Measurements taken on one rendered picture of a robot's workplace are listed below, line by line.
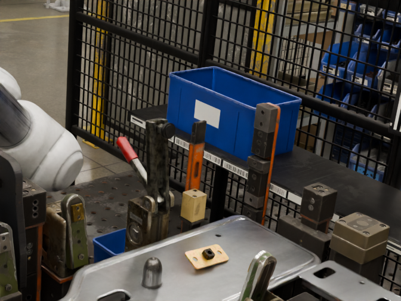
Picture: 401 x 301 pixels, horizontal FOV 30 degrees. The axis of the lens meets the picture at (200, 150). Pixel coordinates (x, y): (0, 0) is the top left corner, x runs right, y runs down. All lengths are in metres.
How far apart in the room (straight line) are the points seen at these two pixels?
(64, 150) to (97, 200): 0.55
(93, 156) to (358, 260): 3.09
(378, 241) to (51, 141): 0.73
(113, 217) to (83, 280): 0.88
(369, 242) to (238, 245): 0.24
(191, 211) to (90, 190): 0.88
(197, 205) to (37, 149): 0.41
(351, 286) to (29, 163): 0.75
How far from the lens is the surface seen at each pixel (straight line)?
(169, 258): 1.34
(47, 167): 1.68
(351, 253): 1.42
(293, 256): 1.40
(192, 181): 1.46
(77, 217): 1.30
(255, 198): 1.62
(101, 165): 4.24
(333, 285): 1.34
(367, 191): 1.66
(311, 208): 1.50
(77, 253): 1.32
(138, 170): 1.42
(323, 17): 3.89
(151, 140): 1.35
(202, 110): 1.79
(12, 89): 1.85
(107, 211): 2.16
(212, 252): 1.33
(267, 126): 1.56
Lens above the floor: 1.67
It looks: 21 degrees down
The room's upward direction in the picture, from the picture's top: 6 degrees clockwise
